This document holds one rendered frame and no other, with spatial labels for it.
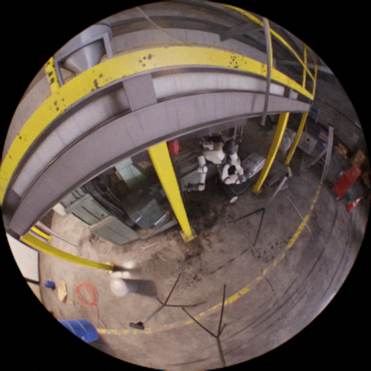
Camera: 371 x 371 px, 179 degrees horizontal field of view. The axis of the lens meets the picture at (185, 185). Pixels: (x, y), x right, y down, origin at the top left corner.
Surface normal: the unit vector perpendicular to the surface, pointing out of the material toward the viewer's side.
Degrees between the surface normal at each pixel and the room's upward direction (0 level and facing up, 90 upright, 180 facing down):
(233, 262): 0
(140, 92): 90
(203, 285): 0
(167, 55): 90
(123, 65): 90
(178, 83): 90
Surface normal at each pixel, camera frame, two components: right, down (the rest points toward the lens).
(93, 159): 0.47, 0.65
